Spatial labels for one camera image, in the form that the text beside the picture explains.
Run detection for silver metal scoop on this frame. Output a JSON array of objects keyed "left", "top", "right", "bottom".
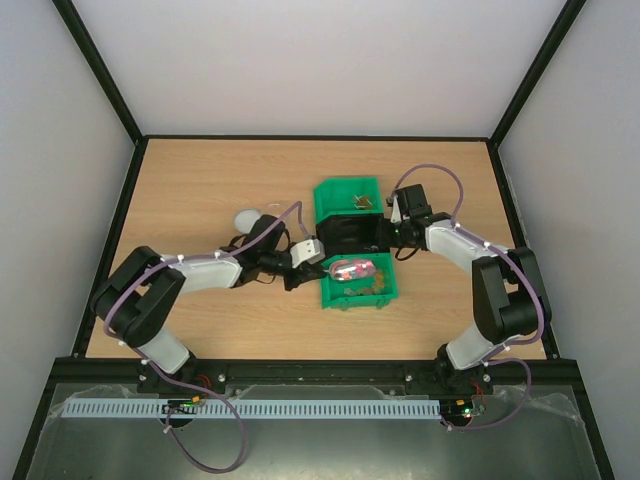
[{"left": 328, "top": 257, "right": 377, "bottom": 283}]

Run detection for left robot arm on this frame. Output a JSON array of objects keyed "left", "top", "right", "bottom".
[{"left": 90, "top": 209, "right": 326, "bottom": 377}]

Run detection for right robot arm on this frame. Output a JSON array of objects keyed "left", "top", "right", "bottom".
[{"left": 387, "top": 184, "right": 549, "bottom": 392}]

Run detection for far bin candies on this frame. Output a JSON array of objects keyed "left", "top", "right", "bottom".
[{"left": 352, "top": 195, "right": 376, "bottom": 210}]

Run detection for round white lid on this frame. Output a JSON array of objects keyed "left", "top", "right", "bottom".
[{"left": 233, "top": 208, "right": 262, "bottom": 234}]

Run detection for clear plastic cup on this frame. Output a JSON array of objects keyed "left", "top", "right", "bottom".
[{"left": 262, "top": 200, "right": 292, "bottom": 217}]

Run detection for black middle bin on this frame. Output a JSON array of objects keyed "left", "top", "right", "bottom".
[{"left": 316, "top": 213, "right": 390, "bottom": 258}]

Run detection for far green bin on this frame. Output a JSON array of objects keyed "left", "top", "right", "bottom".
[{"left": 313, "top": 176, "right": 384, "bottom": 224}]

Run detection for green bin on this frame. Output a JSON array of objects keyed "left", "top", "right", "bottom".
[
  {"left": 320, "top": 253, "right": 398, "bottom": 310},
  {"left": 313, "top": 176, "right": 384, "bottom": 224}
]

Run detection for near green bin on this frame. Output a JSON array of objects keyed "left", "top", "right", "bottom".
[{"left": 320, "top": 253, "right": 398, "bottom": 310}]

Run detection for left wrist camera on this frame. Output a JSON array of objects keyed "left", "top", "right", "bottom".
[{"left": 289, "top": 238, "right": 325, "bottom": 268}]

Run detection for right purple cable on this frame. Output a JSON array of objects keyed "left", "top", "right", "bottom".
[{"left": 392, "top": 163, "right": 546, "bottom": 432}]

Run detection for grey slotted cable duct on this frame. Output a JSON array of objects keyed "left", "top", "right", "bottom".
[{"left": 61, "top": 398, "right": 441, "bottom": 420}]

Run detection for black enclosure frame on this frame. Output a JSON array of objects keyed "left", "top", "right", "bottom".
[{"left": 15, "top": 1, "right": 613, "bottom": 479}]

